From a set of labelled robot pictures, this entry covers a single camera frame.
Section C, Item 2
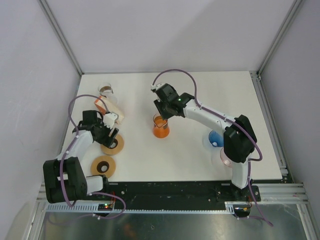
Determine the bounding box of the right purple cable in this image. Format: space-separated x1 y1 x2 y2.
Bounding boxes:
151 68 274 228

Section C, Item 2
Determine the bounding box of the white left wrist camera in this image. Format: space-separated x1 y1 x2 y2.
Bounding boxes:
103 112 119 129

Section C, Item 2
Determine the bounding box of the orange glass flask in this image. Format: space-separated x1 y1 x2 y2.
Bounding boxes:
152 114 170 139

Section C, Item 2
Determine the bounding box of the aluminium frame rail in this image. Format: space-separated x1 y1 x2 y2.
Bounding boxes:
249 182 309 203

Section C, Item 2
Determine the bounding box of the white slotted cable duct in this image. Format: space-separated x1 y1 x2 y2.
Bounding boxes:
46 202 115 213

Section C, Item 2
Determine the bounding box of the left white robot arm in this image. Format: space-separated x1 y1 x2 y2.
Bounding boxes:
43 110 119 204

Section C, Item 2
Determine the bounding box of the blue glass dripper cone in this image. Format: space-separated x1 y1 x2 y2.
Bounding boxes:
208 130 224 148

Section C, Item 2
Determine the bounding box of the purple cable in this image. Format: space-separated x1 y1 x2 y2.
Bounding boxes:
59 94 126 221
151 68 274 228

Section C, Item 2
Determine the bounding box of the wooden dripper ring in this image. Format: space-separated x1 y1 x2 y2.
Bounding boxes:
90 154 117 179
100 134 125 156

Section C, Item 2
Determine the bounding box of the orange coffee filter box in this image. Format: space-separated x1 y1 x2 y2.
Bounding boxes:
94 95 125 124

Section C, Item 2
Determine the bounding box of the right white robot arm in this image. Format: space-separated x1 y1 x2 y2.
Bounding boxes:
151 83 257 201

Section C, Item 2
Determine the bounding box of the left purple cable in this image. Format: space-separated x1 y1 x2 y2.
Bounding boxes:
59 94 126 221

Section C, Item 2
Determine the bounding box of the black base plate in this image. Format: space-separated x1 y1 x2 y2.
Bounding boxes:
82 181 261 211

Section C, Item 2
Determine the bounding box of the pink glass dripper cone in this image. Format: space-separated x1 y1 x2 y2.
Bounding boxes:
219 147 233 168

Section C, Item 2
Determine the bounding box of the clear glass carafe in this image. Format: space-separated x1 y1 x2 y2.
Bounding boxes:
97 82 118 104

